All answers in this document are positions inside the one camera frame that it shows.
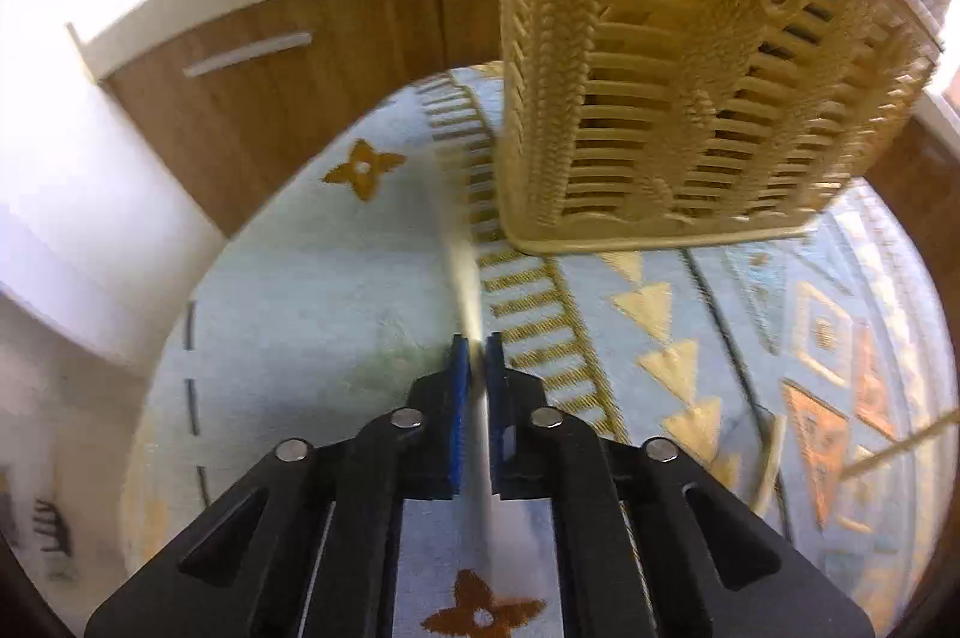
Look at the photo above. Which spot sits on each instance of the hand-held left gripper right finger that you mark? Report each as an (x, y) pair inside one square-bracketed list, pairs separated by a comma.
[(495, 413)]

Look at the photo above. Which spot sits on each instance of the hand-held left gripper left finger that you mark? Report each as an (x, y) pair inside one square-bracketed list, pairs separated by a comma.
[(459, 413)]

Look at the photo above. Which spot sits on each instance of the patterned light blue tablecloth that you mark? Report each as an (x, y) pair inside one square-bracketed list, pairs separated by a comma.
[(300, 308)]

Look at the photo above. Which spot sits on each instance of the wooden chopstick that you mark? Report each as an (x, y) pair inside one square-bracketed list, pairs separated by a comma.
[(900, 443)]

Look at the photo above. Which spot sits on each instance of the wooden base cabinet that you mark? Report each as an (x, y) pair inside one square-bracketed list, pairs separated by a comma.
[(300, 106)]

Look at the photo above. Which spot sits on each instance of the yellow plastic utensil basket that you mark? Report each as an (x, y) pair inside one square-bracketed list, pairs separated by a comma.
[(675, 83)]

